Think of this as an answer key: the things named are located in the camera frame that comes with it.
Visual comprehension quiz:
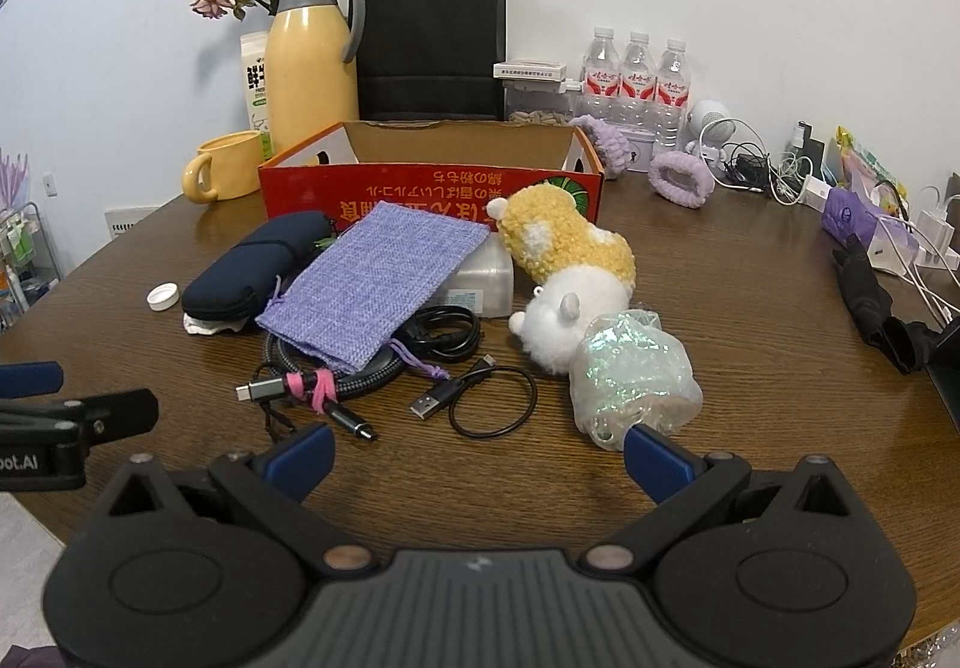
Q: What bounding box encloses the black power adapter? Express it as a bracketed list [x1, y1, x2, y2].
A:
[731, 154, 770, 189]

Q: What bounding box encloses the coiled black cable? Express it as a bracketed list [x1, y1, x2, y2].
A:
[390, 306, 482, 363]

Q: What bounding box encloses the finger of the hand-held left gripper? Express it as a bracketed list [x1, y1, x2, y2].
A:
[0, 389, 159, 448]
[0, 361, 65, 399]

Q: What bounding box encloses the purple fabric pouch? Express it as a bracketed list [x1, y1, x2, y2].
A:
[255, 201, 490, 371]

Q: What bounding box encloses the braided cable with pink tie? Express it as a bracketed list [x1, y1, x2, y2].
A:
[235, 330, 410, 444]

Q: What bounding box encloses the small flat white box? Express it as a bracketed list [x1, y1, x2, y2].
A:
[493, 61, 569, 82]

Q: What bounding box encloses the white milk carton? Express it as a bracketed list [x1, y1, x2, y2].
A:
[240, 31, 275, 161]

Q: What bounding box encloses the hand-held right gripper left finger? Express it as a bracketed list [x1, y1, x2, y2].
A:
[107, 423, 371, 575]

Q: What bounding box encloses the navy zip case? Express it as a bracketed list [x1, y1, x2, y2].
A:
[181, 212, 332, 323]

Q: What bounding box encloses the crumpled white tissue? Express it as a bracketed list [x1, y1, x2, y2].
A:
[182, 313, 248, 337]

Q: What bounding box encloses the white charger with cable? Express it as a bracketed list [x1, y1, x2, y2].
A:
[772, 151, 835, 210]

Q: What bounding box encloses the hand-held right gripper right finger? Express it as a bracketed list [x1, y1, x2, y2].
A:
[587, 423, 856, 574]

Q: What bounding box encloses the iridescent plastic wrap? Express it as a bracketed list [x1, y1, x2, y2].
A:
[568, 309, 704, 452]

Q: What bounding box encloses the upright black charger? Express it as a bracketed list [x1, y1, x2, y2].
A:
[795, 122, 826, 178]

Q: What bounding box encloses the purple wall decoration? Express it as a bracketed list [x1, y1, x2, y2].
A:
[0, 149, 31, 208]

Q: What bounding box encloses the metal storage rack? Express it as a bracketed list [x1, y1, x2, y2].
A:
[0, 203, 65, 332]

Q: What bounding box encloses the purple packet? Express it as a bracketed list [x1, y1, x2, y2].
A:
[821, 188, 920, 257]

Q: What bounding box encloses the yellow and white plush toy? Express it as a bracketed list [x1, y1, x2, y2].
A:
[486, 183, 638, 373]

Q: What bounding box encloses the yellow thermos jug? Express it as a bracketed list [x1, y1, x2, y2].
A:
[264, 0, 367, 158]

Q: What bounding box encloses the short black usb cable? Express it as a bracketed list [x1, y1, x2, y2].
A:
[409, 353, 539, 440]

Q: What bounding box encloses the large white charger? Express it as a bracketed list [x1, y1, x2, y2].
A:
[874, 188, 960, 332]

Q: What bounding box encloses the white wall panel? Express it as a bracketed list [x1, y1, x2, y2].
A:
[103, 204, 158, 236]

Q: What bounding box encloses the purple fluffy headband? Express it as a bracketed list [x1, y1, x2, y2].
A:
[571, 117, 635, 180]
[649, 151, 712, 209]

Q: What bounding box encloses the colourful snack packet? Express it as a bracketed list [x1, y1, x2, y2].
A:
[836, 127, 905, 204]

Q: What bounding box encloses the yellow ceramic mug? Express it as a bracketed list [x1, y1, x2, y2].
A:
[182, 130, 266, 203]

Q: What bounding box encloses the small printed tin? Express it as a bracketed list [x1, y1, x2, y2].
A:
[626, 128, 661, 173]

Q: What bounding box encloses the clear container of seeds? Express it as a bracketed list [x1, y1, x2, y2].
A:
[504, 79, 582, 127]

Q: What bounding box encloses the black paper bag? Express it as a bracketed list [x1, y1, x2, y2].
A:
[350, 0, 507, 122]

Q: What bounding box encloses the clear water bottle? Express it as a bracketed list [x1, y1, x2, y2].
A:
[655, 38, 691, 140]
[583, 27, 622, 122]
[619, 31, 658, 128]

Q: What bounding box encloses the red cardboard box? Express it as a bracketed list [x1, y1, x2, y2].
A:
[259, 119, 605, 236]

